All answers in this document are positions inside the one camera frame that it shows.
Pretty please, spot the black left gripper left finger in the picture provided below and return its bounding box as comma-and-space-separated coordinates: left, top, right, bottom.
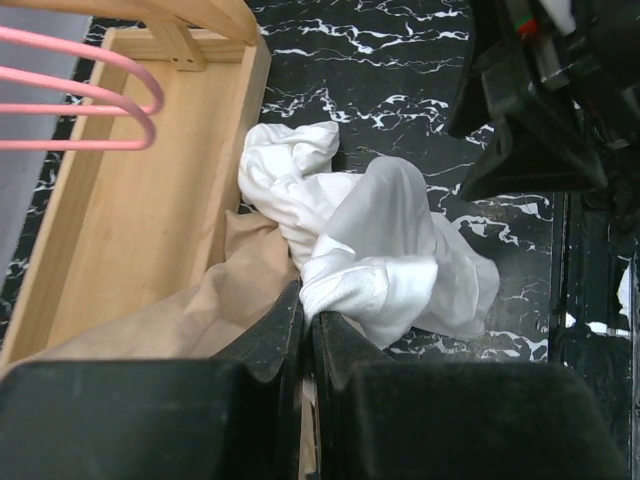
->
1, 282, 304, 479

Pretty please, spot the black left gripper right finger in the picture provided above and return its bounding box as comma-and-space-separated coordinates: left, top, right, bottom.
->
311, 313, 627, 479

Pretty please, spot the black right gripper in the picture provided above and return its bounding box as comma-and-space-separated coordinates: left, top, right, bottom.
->
447, 1, 639, 198

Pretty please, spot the beige t shirt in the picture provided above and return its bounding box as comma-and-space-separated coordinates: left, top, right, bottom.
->
29, 208, 321, 480

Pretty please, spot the white t shirt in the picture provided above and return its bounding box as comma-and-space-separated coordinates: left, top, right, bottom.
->
238, 121, 499, 349

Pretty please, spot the wooden clothes rack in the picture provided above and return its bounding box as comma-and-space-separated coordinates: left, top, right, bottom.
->
1, 1, 271, 366

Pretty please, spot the pink wire hanger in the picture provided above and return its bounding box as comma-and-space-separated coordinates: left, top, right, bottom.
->
1, 104, 162, 151
1, 27, 164, 118

